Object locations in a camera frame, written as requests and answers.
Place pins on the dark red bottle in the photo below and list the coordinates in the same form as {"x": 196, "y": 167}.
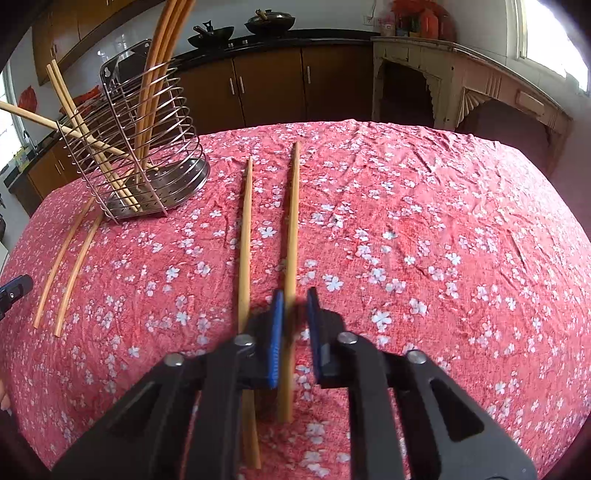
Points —
{"x": 448, "y": 23}

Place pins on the wall socket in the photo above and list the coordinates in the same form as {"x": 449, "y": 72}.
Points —
{"x": 369, "y": 19}

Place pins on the wooden wall cabinet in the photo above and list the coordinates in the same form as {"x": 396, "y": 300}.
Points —
{"x": 64, "y": 27}

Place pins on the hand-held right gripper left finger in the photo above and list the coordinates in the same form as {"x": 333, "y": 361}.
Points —
{"x": 276, "y": 341}

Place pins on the cream carved side table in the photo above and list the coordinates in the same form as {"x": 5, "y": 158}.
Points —
{"x": 461, "y": 60}

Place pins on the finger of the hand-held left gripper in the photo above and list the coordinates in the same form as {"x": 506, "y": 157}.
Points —
{"x": 18, "y": 286}

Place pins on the hanging red plastic bag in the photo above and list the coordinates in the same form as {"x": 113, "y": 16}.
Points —
{"x": 27, "y": 97}

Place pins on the large sliding window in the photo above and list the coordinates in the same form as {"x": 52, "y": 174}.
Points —
{"x": 545, "y": 27}

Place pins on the red floral tablecloth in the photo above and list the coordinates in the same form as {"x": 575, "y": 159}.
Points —
{"x": 415, "y": 277}

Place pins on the crumpled red bag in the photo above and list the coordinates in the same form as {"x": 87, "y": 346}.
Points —
{"x": 87, "y": 97}

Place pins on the small sliding window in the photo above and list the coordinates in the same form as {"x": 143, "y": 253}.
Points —
{"x": 9, "y": 120}

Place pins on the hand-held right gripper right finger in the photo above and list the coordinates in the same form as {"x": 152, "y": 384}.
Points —
{"x": 313, "y": 332}

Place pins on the pink box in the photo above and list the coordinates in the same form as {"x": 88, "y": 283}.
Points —
{"x": 388, "y": 24}

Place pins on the black wok with lid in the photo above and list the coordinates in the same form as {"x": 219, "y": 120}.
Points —
{"x": 272, "y": 23}

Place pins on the orange plastic bottle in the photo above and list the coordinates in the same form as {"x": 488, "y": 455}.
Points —
{"x": 431, "y": 21}

